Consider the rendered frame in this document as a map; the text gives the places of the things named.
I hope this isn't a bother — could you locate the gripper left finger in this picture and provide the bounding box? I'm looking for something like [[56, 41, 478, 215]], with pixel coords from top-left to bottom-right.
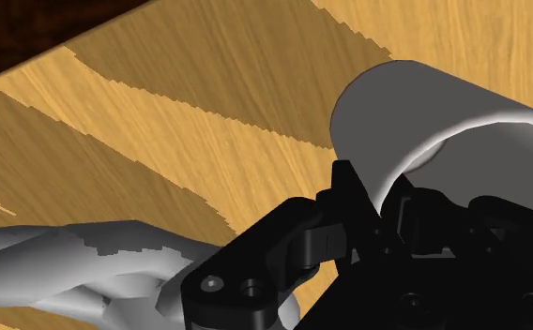
[[180, 158, 405, 330]]

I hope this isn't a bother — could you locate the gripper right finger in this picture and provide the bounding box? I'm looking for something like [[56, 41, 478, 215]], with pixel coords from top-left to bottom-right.
[[466, 194, 533, 298]]

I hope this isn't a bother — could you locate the white hollow cylinder cup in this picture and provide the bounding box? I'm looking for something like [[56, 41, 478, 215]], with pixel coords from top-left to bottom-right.
[[329, 59, 533, 217]]

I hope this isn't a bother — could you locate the white twisted lumpy object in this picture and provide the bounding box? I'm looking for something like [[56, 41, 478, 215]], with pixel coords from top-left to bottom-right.
[[0, 220, 302, 330]]

